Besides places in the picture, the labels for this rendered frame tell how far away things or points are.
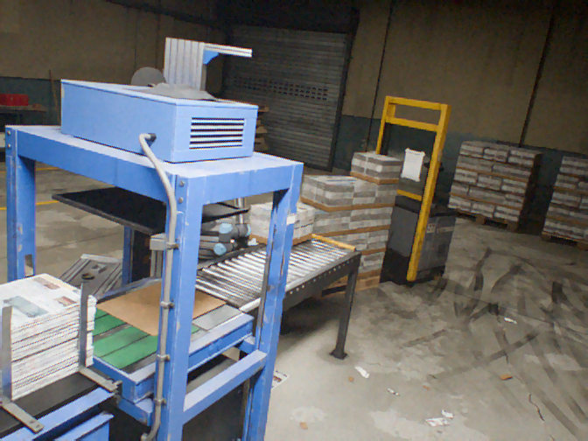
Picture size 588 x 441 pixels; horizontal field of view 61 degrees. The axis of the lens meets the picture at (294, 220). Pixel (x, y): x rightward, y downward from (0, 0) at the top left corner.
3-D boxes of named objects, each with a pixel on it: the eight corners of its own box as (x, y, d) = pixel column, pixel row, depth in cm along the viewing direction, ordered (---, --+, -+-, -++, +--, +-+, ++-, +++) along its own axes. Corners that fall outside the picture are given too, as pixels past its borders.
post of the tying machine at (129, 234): (126, 394, 291) (141, 125, 251) (136, 400, 287) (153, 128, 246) (114, 401, 284) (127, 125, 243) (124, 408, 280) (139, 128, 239)
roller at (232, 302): (180, 283, 269) (181, 274, 268) (251, 311, 247) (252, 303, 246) (174, 284, 265) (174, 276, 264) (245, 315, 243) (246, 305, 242)
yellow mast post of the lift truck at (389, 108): (356, 255, 562) (385, 95, 516) (361, 255, 568) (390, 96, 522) (362, 258, 555) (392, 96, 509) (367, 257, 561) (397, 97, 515)
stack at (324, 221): (237, 294, 443) (248, 203, 421) (332, 276, 518) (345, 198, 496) (262, 312, 415) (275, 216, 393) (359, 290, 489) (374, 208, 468)
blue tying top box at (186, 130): (149, 131, 232) (151, 87, 227) (253, 156, 204) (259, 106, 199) (59, 132, 194) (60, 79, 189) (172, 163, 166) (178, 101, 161)
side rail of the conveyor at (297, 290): (353, 265, 353) (355, 249, 350) (360, 268, 351) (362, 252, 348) (234, 331, 241) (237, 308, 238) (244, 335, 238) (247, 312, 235)
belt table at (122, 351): (153, 290, 266) (154, 273, 264) (252, 335, 235) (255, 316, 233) (25, 338, 207) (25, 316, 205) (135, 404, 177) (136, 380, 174)
